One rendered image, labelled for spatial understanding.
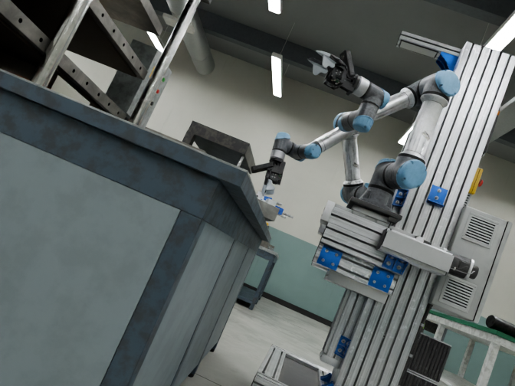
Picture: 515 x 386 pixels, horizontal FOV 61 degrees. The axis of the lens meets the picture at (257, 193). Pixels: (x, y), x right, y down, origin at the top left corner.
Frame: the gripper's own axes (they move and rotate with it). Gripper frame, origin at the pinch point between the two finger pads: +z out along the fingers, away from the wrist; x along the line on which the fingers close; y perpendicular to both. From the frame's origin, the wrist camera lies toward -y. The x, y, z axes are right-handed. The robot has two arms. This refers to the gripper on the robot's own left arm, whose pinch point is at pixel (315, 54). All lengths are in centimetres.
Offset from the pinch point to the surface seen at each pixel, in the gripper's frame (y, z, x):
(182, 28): -22, 52, 71
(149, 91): 15, 53, 76
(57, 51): 43, 82, 11
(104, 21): 16, 78, 29
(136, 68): 12, 63, 66
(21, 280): 111, 53, -40
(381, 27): -333, -175, 337
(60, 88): 50, 79, 27
